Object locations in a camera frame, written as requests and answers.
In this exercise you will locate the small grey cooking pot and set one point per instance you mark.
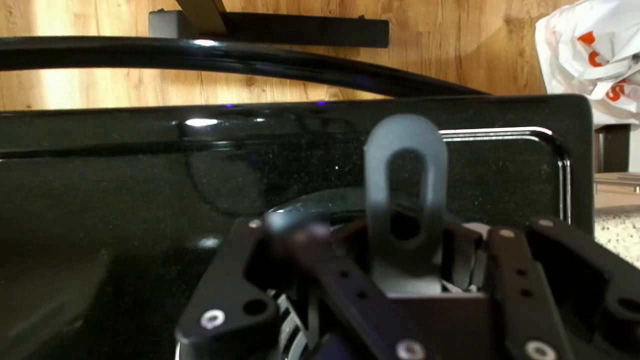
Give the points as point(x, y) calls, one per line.
point(406, 140)

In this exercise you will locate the black electric stove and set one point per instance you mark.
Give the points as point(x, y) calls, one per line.
point(100, 201)

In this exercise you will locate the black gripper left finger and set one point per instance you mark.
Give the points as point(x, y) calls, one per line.
point(221, 301)

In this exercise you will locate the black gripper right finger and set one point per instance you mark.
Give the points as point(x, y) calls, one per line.
point(527, 301)

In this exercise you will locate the white plastic bag orange print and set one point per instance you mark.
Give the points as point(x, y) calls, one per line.
point(573, 67)

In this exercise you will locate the black metal base beam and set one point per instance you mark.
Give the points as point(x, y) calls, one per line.
point(301, 30)

